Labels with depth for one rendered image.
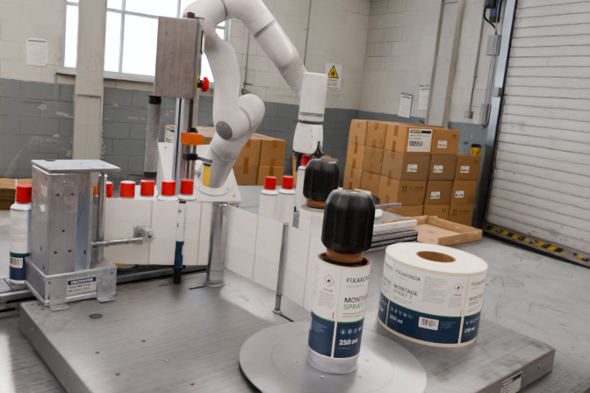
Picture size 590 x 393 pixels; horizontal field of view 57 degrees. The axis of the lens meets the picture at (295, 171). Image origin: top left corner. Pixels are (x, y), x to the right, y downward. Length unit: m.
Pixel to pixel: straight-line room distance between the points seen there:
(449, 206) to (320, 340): 4.80
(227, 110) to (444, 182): 3.83
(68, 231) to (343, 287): 0.54
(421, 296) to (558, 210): 4.81
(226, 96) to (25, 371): 1.18
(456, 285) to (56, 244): 0.75
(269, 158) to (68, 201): 4.04
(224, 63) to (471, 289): 1.17
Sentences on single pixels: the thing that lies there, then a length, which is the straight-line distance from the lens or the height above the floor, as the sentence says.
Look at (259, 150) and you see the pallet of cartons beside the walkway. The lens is 4.98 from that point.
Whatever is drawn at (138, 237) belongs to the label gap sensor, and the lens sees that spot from 1.18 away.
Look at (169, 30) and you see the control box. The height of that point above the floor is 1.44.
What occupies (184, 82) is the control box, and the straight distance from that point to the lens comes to 1.34.
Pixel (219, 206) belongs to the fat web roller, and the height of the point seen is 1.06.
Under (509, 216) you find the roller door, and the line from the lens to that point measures 6.15.
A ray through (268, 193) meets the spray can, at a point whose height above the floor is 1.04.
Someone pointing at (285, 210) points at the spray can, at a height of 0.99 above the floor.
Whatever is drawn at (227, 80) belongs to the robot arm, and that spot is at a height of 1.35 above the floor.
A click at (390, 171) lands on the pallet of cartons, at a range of 5.15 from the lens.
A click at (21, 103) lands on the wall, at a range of 6.69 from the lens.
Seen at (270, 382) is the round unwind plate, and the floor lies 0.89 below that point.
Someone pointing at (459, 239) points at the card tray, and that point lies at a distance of 2.12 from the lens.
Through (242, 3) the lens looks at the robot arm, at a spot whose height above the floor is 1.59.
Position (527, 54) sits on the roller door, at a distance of 6.16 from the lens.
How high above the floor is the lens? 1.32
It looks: 8 degrees down
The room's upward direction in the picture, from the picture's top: 6 degrees clockwise
